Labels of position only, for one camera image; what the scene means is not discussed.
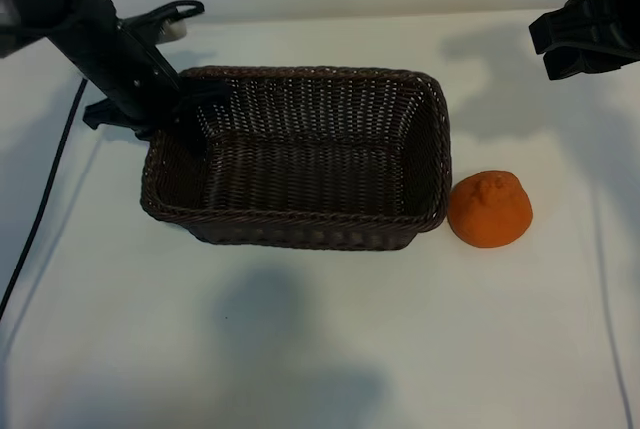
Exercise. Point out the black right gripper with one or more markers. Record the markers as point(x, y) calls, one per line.
point(590, 16)

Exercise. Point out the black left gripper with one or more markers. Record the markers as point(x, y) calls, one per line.
point(115, 64)

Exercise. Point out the dark brown wicker basket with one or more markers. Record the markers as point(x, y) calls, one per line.
point(310, 174)

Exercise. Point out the orange fruit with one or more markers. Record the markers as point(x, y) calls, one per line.
point(487, 219)

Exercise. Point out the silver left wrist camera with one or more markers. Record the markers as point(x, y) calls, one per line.
point(167, 31)

